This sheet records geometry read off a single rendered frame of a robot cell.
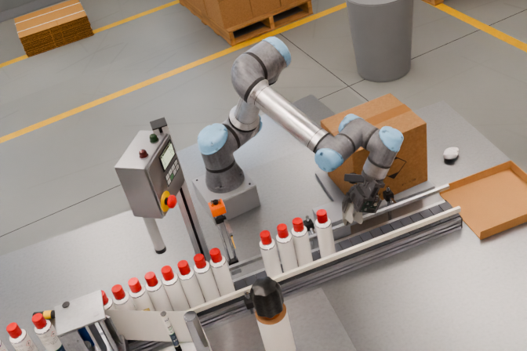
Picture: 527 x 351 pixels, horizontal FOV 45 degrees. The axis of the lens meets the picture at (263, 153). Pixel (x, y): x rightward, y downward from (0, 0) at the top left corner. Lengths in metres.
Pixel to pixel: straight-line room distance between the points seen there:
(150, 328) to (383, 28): 2.90
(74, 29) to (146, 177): 4.56
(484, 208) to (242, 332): 0.96
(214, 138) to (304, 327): 0.76
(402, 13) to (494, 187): 2.13
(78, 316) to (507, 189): 1.53
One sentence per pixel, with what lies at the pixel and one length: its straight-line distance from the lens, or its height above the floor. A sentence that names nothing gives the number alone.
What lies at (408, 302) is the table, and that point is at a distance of 2.10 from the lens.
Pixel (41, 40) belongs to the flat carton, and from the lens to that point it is 6.24.
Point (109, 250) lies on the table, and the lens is 2.52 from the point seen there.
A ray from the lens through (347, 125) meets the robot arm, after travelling 1.96.
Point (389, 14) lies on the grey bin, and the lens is 4.32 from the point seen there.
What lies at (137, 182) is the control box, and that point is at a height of 1.43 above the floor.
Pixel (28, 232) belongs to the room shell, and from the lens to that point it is 4.17.
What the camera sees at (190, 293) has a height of 0.97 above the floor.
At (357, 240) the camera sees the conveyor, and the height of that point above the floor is 0.88.
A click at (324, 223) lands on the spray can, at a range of 2.05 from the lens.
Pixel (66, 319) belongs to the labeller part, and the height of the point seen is 1.14.
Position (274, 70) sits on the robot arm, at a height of 1.45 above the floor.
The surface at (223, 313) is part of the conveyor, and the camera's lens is 2.11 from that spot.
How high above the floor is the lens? 2.48
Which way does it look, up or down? 37 degrees down
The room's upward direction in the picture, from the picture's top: 12 degrees counter-clockwise
